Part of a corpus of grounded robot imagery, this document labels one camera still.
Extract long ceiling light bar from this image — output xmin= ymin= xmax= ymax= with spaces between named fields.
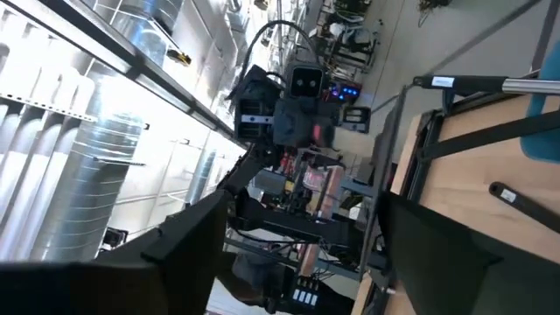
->
xmin=8 ymin=0 xmax=246 ymax=148

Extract black turner steel handle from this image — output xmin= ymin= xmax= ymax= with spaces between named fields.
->
xmin=413 ymin=73 xmax=560 ymax=96

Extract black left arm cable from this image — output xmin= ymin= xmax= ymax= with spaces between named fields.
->
xmin=238 ymin=19 xmax=320 ymax=88

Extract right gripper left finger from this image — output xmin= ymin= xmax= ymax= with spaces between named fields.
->
xmin=0 ymin=190 xmax=232 ymax=315

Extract white spatula black handle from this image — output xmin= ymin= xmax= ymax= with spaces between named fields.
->
xmin=488 ymin=181 xmax=560 ymax=234

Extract blue-grey plastic bin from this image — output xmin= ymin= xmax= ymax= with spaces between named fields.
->
xmin=520 ymin=52 xmax=560 ymax=164

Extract black box white keys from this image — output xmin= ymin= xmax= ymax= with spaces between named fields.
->
xmin=290 ymin=286 xmax=320 ymax=307

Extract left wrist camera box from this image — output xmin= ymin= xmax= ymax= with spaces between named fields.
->
xmin=283 ymin=60 xmax=327 ymax=100

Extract corrugated silver air duct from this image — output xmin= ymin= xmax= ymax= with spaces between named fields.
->
xmin=30 ymin=111 xmax=145 ymax=263

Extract black box blue lights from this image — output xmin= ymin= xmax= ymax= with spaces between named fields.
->
xmin=323 ymin=80 xmax=364 ymax=104

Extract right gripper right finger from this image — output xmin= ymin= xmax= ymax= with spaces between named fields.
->
xmin=380 ymin=192 xmax=560 ymax=315

